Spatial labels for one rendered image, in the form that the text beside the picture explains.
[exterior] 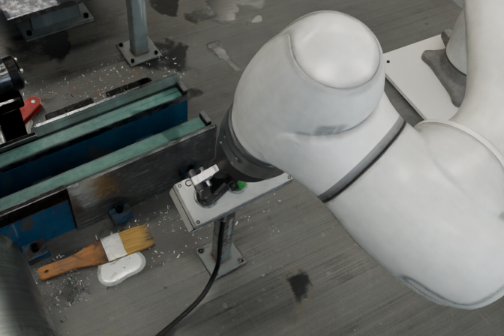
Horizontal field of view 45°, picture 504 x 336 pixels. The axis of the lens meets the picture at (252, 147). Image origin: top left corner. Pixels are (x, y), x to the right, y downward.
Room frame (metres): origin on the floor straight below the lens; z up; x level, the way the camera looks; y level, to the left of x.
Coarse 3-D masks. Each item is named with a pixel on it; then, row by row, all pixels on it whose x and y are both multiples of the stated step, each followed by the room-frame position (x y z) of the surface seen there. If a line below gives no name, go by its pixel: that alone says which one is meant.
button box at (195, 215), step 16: (288, 176) 0.54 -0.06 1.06; (176, 192) 0.48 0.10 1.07; (192, 192) 0.48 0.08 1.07; (240, 192) 0.50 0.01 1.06; (256, 192) 0.51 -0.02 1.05; (272, 192) 0.54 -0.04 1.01; (192, 208) 0.46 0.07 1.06; (208, 208) 0.46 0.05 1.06; (224, 208) 0.47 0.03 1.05; (192, 224) 0.44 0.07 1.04
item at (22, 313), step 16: (0, 240) 0.35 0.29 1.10; (0, 256) 0.32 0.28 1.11; (16, 256) 0.34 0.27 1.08; (0, 272) 0.30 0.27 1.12; (16, 272) 0.31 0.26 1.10; (0, 288) 0.27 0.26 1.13; (16, 288) 0.29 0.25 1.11; (32, 288) 0.30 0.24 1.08; (0, 304) 0.25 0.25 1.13; (16, 304) 0.26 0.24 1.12; (32, 304) 0.27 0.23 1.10; (0, 320) 0.23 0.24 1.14; (16, 320) 0.24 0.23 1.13; (32, 320) 0.25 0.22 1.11; (48, 320) 0.27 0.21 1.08
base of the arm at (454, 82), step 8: (448, 32) 1.21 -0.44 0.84; (424, 56) 1.13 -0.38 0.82; (432, 56) 1.12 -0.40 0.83; (440, 56) 1.12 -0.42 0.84; (432, 64) 1.10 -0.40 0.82; (440, 64) 1.09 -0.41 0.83; (448, 64) 1.07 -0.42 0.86; (440, 72) 1.07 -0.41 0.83; (448, 72) 1.06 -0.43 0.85; (456, 72) 1.05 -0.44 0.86; (440, 80) 1.06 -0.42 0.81; (448, 80) 1.05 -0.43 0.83; (456, 80) 1.04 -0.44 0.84; (464, 80) 1.03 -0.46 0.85; (448, 88) 1.03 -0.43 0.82; (456, 88) 1.02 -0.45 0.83; (464, 88) 1.02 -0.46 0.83; (456, 96) 1.00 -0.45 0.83; (456, 104) 0.99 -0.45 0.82
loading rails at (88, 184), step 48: (144, 96) 0.78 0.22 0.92; (0, 144) 0.62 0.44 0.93; (48, 144) 0.64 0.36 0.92; (96, 144) 0.68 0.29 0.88; (144, 144) 0.67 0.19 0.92; (192, 144) 0.69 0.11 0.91; (0, 192) 0.57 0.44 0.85; (48, 192) 0.53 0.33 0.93; (96, 192) 0.57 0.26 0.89; (144, 192) 0.63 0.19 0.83; (48, 240) 0.51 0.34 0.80
